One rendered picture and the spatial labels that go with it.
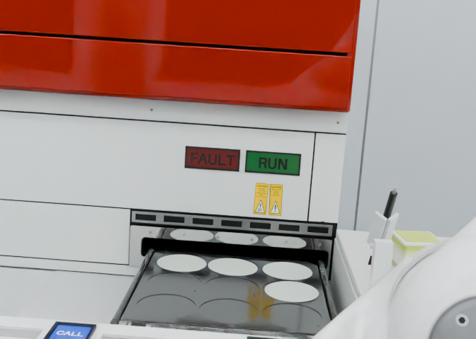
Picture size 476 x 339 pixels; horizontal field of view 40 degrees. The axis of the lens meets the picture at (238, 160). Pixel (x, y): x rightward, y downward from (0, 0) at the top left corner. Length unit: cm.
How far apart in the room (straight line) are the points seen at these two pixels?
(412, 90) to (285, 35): 167
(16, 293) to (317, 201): 71
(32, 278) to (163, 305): 48
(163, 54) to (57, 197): 40
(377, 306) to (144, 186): 93
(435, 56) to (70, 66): 190
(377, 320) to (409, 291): 13
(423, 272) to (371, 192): 254
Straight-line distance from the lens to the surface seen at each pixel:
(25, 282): 156
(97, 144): 143
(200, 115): 138
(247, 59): 131
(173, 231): 143
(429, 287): 42
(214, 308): 114
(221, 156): 139
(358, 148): 292
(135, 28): 134
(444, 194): 304
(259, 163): 138
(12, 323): 95
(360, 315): 56
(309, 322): 112
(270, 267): 135
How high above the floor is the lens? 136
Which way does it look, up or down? 11 degrees down
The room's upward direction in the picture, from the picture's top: 4 degrees clockwise
